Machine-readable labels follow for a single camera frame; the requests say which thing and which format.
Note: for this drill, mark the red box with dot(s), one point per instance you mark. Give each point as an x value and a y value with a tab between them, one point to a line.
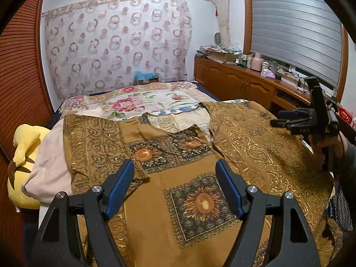
346	114

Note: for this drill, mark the small white fan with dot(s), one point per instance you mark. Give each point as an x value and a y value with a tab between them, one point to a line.
218	39

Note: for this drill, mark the yellow plush toy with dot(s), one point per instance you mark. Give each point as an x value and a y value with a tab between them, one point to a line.
23	161

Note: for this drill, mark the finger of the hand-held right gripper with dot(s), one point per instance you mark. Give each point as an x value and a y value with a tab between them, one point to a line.
294	114
292	125

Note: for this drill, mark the floral bed sheet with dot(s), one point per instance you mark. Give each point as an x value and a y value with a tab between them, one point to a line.
133	100

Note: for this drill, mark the circle print sheer curtain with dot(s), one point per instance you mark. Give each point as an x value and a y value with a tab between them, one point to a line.
111	44

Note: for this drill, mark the pale pink pillow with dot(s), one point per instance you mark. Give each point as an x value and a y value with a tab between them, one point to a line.
50	172

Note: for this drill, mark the person's right hand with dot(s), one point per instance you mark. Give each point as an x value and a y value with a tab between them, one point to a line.
317	151

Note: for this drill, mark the narrow lace curtain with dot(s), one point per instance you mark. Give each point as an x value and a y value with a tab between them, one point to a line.
224	14

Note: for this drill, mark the grey window blind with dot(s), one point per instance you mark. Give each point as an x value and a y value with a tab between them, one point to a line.
292	27

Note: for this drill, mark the brown wooden wardrobe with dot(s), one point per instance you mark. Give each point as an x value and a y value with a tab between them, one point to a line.
22	75

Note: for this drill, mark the brown sunflower print shirt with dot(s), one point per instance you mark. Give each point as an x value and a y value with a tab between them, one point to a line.
167	178

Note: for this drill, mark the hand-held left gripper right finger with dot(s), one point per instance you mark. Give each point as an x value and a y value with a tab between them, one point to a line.
230	189

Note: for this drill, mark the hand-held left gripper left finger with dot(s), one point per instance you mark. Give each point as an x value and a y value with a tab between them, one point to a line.
119	189

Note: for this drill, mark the pink tissue pack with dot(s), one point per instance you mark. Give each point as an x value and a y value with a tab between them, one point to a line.
267	74

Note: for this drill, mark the wooden cabinet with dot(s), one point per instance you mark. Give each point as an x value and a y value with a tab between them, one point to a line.
250	83

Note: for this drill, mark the pink bottle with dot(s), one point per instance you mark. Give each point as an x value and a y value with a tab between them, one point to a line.
256	61

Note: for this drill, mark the box with teal cloth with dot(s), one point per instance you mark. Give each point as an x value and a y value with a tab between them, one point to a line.
146	77

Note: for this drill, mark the green jar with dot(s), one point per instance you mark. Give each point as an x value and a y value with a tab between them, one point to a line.
274	67

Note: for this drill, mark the pile of boxes and papers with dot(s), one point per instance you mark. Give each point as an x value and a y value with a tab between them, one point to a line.
219	52

